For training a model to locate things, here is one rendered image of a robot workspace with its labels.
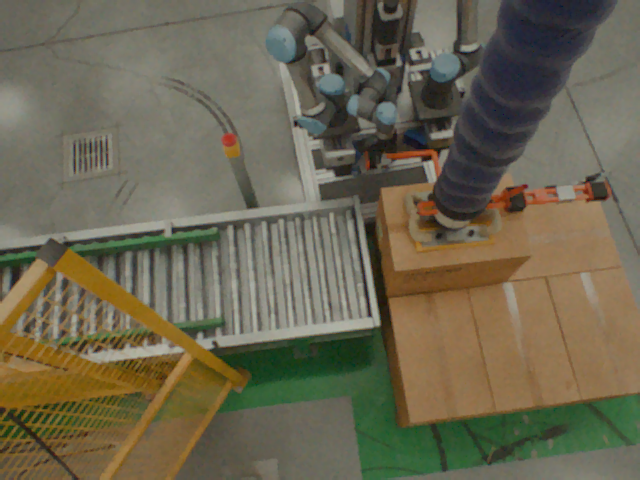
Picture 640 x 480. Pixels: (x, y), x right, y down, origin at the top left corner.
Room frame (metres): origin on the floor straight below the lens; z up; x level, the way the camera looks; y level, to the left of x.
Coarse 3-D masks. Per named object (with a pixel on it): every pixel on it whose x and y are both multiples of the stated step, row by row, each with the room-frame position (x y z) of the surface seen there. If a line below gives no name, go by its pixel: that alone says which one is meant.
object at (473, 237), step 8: (472, 224) 0.86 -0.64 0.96; (480, 224) 0.86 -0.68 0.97; (488, 224) 0.86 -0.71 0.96; (424, 232) 0.84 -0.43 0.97; (432, 232) 0.83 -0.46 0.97; (440, 232) 0.83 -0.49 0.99; (472, 232) 0.81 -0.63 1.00; (432, 240) 0.80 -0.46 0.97; (440, 240) 0.79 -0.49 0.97; (464, 240) 0.79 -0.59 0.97; (472, 240) 0.78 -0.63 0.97; (480, 240) 0.78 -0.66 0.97; (488, 240) 0.78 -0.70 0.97; (416, 248) 0.77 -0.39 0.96; (424, 248) 0.76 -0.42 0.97; (432, 248) 0.76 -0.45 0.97; (440, 248) 0.76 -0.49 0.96; (448, 248) 0.76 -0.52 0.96
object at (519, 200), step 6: (516, 186) 0.97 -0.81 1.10; (504, 192) 0.94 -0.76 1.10; (522, 192) 0.94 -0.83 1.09; (510, 198) 0.91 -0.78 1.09; (516, 198) 0.91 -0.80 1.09; (522, 198) 0.91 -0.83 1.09; (510, 204) 0.89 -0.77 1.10; (516, 204) 0.89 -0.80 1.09; (522, 204) 0.88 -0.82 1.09; (510, 210) 0.87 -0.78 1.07; (516, 210) 0.87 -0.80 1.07; (522, 210) 0.87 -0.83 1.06
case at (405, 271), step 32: (384, 192) 1.05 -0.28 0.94; (384, 224) 0.93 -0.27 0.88; (512, 224) 0.86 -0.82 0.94; (384, 256) 0.83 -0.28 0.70; (416, 256) 0.74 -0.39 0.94; (448, 256) 0.73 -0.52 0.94; (480, 256) 0.72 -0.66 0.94; (512, 256) 0.71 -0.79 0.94; (416, 288) 0.69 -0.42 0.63; (448, 288) 0.69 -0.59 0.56
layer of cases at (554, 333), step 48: (576, 240) 0.91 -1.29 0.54; (384, 288) 0.74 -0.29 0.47; (480, 288) 0.69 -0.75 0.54; (528, 288) 0.67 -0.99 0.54; (576, 288) 0.66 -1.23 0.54; (624, 288) 0.64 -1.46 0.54; (432, 336) 0.47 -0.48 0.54; (480, 336) 0.45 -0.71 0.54; (528, 336) 0.44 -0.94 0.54; (576, 336) 0.42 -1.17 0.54; (624, 336) 0.41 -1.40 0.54; (432, 384) 0.24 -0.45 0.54; (480, 384) 0.23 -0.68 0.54; (528, 384) 0.21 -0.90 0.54; (576, 384) 0.20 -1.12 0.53; (624, 384) 0.19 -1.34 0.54
